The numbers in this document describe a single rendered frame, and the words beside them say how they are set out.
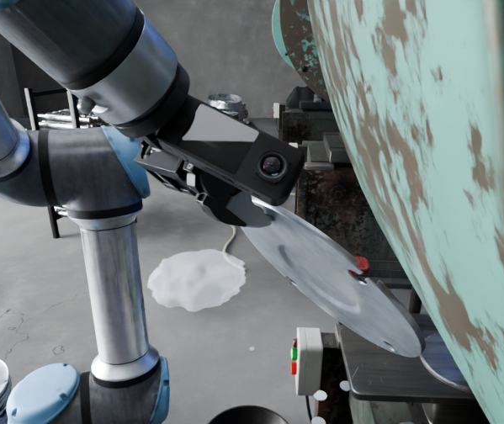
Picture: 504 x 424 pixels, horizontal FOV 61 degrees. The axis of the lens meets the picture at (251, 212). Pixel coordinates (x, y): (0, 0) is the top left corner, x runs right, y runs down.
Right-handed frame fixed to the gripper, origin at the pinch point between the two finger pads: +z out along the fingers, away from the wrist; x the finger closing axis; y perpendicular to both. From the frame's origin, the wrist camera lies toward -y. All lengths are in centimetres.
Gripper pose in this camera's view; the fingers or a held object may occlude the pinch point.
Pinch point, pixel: (273, 214)
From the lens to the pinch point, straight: 47.0
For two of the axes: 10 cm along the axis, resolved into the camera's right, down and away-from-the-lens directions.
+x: -4.6, 8.6, -2.3
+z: 4.6, 4.5, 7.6
